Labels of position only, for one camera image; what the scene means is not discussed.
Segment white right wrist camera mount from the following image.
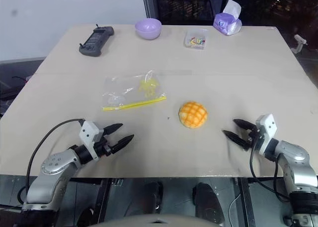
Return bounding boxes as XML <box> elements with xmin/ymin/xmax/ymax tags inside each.
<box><xmin>255</xmin><ymin>113</ymin><xmax>279</xmax><ymax>158</ymax></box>

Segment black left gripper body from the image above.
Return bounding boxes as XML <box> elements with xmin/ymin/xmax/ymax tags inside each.
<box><xmin>95</xmin><ymin>127</ymin><xmax>115</xmax><ymax>160</ymax></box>

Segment black metal grid rack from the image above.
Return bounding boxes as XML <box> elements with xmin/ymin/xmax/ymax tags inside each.
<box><xmin>152</xmin><ymin>0</ymin><xmax>217</xmax><ymax>24</ymax></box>

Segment purple tissue pack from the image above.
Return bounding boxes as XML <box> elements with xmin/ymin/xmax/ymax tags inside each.
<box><xmin>213</xmin><ymin>0</ymin><xmax>243</xmax><ymax>37</ymax></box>

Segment grey metal post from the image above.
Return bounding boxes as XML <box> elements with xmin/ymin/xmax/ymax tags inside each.
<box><xmin>141</xmin><ymin>0</ymin><xmax>153</xmax><ymax>26</ymax></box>

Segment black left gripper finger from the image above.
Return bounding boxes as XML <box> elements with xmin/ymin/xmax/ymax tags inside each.
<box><xmin>104</xmin><ymin>123</ymin><xmax>124</xmax><ymax>137</ymax></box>
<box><xmin>111</xmin><ymin>134</ymin><xmax>135</xmax><ymax>155</ymax></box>

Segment yellow object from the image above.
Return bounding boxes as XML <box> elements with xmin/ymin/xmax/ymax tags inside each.
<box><xmin>101</xmin><ymin>70</ymin><xmax>168</xmax><ymax>112</ymax></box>

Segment clear box with colourful bits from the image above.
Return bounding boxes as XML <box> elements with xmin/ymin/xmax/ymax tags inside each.
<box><xmin>183</xmin><ymin>28</ymin><xmax>210</xmax><ymax>50</ymax></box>

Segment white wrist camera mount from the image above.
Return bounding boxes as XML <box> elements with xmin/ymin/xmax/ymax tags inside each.
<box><xmin>255</xmin><ymin>113</ymin><xmax>279</xmax><ymax>158</ymax></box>
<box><xmin>79</xmin><ymin>120</ymin><xmax>105</xmax><ymax>161</ymax></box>

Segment orange pineapple bun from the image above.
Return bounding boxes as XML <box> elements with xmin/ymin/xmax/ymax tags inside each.
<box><xmin>178</xmin><ymin>101</ymin><xmax>208</xmax><ymax>127</ymax></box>

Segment white plastic clamp handle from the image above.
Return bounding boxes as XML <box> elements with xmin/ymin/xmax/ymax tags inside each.
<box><xmin>290</xmin><ymin>33</ymin><xmax>309</xmax><ymax>55</ymax></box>

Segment purple plastic bowl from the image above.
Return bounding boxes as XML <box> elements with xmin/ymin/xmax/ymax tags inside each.
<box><xmin>135</xmin><ymin>18</ymin><xmax>162</xmax><ymax>40</ymax></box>

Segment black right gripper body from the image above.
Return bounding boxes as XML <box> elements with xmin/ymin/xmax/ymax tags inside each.
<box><xmin>244</xmin><ymin>127</ymin><xmax>261</xmax><ymax>152</ymax></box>

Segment thin white cable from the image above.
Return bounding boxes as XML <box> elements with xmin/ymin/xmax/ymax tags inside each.
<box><xmin>229</xmin><ymin>198</ymin><xmax>239</xmax><ymax>216</ymax></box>

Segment beige rounded robot torso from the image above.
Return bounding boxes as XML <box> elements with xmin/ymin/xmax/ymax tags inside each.
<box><xmin>106</xmin><ymin>213</ymin><xmax>207</xmax><ymax>227</ymax></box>

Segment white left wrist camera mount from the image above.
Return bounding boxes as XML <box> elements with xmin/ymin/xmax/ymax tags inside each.
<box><xmin>79</xmin><ymin>120</ymin><xmax>105</xmax><ymax>161</ymax></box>

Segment red and black cable bundle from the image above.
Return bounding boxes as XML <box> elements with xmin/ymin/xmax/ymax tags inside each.
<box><xmin>10</xmin><ymin>74</ymin><xmax>34</xmax><ymax>85</ymax></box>

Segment dark rounded foot shape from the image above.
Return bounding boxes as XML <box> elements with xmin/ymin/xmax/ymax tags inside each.
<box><xmin>192</xmin><ymin>183</ymin><xmax>226</xmax><ymax>226</ymax></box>
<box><xmin>142</xmin><ymin>182</ymin><xmax>165</xmax><ymax>213</ymax></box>

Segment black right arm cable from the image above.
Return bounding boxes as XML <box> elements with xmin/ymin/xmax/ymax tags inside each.
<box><xmin>249</xmin><ymin>137</ymin><xmax>293</xmax><ymax>203</ymax></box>

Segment black handheld remote controller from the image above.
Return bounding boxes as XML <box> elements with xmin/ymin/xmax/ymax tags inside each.
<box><xmin>79</xmin><ymin>24</ymin><xmax>115</xmax><ymax>57</ymax></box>

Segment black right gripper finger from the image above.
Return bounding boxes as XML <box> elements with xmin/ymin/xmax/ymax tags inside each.
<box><xmin>222</xmin><ymin>129</ymin><xmax>250</xmax><ymax>152</ymax></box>
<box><xmin>232</xmin><ymin>118</ymin><xmax>257</xmax><ymax>132</ymax></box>

